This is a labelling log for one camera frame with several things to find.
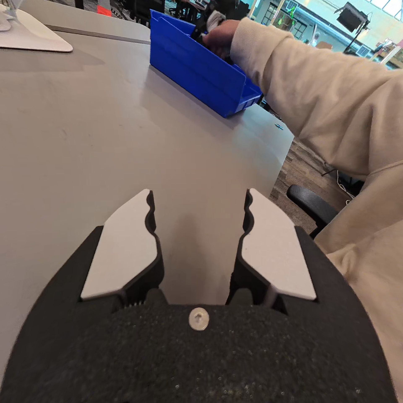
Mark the white cable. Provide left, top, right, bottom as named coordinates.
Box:
left=335, top=170, right=356, bottom=206

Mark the person's beige sweater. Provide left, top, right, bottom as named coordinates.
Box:
left=314, top=162, right=403, bottom=403

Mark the blue plastic bin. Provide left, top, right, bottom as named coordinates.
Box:
left=149, top=9, right=264, bottom=119

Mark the black office chair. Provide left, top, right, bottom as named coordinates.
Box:
left=130, top=0, right=166, bottom=23
left=287, top=185, right=339, bottom=239

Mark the person's right hand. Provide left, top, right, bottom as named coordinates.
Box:
left=202, top=19, right=242, bottom=61

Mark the person's right forearm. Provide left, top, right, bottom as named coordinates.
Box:
left=230, top=17, right=403, bottom=178

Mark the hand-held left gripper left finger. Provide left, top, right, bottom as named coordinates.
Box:
left=80, top=189, right=165, bottom=310

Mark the hanging black monitor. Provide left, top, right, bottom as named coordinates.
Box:
left=335, top=2, right=371, bottom=33

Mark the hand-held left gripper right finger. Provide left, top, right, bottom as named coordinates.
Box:
left=227, top=188, right=317, bottom=310

